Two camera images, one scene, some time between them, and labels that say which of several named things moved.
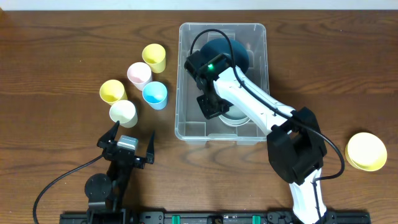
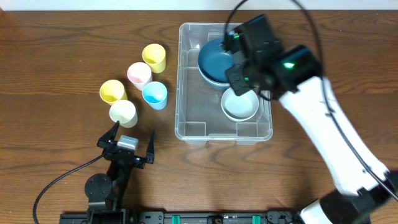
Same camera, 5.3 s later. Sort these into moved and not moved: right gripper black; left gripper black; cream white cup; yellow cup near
Moved: right gripper black
Not moved: cream white cup; yellow cup near; left gripper black
